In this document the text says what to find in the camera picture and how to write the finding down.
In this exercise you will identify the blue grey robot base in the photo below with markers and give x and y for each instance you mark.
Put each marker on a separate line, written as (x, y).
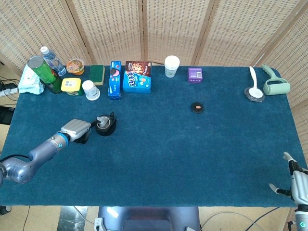
(149, 217)

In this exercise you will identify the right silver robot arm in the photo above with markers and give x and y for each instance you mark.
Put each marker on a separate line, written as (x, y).
(303, 220)

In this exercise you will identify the upturned white paper cup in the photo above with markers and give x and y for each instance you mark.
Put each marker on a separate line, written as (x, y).
(91, 91)

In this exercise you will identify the grey pyramid tea bag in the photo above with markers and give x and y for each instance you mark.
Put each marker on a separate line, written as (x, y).
(103, 124)

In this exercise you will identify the yellow container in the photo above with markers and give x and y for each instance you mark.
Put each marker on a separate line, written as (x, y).
(71, 84)

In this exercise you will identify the blue table cloth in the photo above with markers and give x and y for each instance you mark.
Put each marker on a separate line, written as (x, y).
(168, 156)

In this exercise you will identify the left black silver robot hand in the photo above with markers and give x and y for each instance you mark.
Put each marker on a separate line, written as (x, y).
(75, 127)

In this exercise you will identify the black caster wheel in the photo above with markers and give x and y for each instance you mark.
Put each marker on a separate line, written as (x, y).
(5, 209)

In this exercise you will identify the green and yellow sponge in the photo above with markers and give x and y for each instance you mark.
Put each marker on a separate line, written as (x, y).
(96, 74)

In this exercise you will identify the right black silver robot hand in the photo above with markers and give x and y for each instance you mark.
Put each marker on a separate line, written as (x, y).
(300, 185)

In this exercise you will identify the blue Oreo box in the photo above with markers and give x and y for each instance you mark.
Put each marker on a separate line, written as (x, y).
(114, 81)

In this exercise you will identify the pale green lint roller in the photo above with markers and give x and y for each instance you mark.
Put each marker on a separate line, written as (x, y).
(276, 87)

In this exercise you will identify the blue chocolate cookie box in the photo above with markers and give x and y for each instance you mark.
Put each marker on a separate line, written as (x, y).
(137, 79)

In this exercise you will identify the white plastic spoon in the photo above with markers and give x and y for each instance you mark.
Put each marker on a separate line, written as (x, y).
(255, 91)

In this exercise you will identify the black box on floor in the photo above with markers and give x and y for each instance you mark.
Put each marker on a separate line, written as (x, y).
(6, 115)

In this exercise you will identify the white connector bracket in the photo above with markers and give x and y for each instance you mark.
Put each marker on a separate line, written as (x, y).
(98, 223)

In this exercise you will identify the orange jelly cup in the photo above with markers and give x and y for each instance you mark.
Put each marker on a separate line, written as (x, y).
(75, 66)

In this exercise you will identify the clear plastic water bottle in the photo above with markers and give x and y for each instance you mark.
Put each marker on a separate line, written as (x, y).
(54, 61)

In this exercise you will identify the purple cardboard box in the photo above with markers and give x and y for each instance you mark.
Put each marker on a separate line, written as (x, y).
(195, 75)

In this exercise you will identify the green cylindrical can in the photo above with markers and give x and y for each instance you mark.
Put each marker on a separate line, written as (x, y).
(43, 71)

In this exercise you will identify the black lid with orange knob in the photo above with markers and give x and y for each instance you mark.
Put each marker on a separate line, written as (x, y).
(197, 109)

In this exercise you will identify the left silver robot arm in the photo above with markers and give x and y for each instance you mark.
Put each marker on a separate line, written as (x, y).
(43, 149)

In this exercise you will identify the white power strip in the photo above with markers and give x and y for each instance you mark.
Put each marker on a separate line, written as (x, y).
(8, 92)

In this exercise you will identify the white wet wipes pack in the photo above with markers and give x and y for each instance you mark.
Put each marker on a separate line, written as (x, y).
(27, 83)

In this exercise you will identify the black power adapter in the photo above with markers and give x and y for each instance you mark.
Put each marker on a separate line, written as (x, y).
(10, 85)

